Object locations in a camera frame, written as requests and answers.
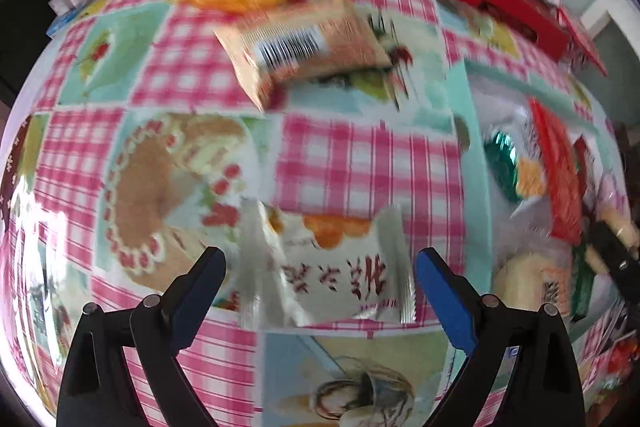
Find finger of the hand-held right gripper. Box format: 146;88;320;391
585;222;640;303

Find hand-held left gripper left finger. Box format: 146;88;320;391
56;247;227;427

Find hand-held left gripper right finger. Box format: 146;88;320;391
415;247;586;427

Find clear bread roll packet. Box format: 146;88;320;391
492;252;573;318

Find red gold patterned packet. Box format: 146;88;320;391
527;97;586;243

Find white packet with red characters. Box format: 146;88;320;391
239;199;418;330

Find white green corn snack packet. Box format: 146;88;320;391
482;102;548;215

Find white tray with mint rim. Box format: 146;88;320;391
440;59;626;338

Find red patterned flat box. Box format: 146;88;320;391
555;4;608;78

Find beige packet with barcode label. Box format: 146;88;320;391
212;0;393;112

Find blue white tissue box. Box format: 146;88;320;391
46;9;88;38

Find white furniture frame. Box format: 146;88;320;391
580;0;636;38

